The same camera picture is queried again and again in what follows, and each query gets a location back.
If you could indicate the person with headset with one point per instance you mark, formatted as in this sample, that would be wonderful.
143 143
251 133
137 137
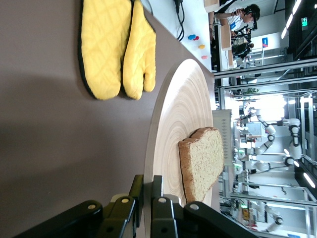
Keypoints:
235 17

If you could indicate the yellow quilted oven mitt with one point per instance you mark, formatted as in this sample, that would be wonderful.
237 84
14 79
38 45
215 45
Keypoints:
138 54
104 49

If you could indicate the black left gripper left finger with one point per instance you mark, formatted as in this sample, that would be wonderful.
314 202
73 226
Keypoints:
119 215

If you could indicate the small yellow plastic piece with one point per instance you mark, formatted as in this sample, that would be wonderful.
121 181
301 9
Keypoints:
201 46

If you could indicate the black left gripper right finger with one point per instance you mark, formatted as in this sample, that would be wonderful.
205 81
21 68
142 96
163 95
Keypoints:
168 218

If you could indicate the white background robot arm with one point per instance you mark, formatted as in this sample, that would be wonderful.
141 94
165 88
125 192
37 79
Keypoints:
270 130
294 129

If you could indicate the green exit sign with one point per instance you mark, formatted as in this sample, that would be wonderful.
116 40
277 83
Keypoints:
304 23

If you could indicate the brown table mat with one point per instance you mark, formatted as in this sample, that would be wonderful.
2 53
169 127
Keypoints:
37 124

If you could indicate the blue wall sign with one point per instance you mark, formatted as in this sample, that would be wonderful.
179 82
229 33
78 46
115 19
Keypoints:
265 42

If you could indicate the small blue plastic piece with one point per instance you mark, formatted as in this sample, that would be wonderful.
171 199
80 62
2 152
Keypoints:
191 37

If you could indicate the slice of brown toast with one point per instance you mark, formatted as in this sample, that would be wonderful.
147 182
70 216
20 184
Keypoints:
203 161

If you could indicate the round light wooden plate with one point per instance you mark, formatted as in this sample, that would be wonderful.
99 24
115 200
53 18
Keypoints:
178 111

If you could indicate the small pink plastic piece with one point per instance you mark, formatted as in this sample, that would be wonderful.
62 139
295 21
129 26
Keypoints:
204 57

